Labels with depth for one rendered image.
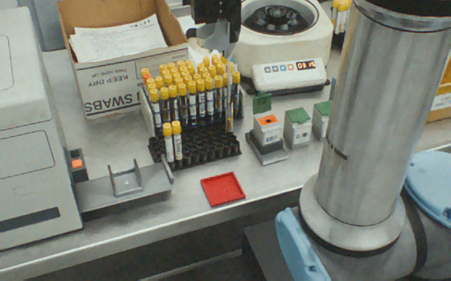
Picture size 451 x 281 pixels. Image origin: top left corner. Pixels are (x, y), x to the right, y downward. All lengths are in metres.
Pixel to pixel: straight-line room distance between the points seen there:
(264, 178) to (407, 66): 0.65
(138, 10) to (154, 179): 0.54
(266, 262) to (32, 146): 0.39
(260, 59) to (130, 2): 0.37
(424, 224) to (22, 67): 0.60
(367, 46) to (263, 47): 0.80
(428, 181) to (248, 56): 0.66
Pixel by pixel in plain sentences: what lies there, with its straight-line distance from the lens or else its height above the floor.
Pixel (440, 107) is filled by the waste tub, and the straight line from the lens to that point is 1.23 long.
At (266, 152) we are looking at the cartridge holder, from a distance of 1.08.
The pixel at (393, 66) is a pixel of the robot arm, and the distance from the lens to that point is 0.44.
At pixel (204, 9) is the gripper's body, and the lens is 0.89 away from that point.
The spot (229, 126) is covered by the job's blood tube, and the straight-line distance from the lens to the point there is 1.09.
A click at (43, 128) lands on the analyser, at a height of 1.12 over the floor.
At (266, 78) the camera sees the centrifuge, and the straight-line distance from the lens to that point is 1.23.
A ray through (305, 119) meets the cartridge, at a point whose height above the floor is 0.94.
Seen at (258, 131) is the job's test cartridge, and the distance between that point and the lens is 1.07.
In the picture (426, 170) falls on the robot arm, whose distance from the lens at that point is 0.69.
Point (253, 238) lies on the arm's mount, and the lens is 0.86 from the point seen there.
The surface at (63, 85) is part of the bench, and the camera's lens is 1.33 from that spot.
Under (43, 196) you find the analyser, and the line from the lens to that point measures 0.92.
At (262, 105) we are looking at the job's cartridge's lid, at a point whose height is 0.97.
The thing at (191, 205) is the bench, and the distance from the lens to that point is 1.01.
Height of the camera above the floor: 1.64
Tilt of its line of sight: 42 degrees down
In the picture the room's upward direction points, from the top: straight up
